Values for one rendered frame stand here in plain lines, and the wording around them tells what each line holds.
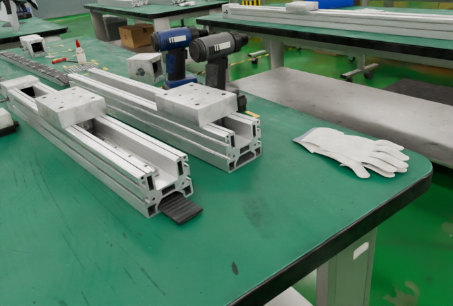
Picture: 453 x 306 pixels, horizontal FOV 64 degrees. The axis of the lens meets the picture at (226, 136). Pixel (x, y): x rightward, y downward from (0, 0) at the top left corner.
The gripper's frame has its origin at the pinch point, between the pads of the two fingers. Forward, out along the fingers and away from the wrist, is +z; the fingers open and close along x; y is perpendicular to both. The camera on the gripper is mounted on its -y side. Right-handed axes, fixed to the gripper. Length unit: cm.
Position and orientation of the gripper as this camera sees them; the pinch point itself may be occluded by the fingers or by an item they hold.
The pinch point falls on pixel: (29, 20)
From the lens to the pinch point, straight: 138.3
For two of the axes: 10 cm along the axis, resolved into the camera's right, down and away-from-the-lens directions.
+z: 1.2, 7.0, 7.1
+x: -0.6, 7.2, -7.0
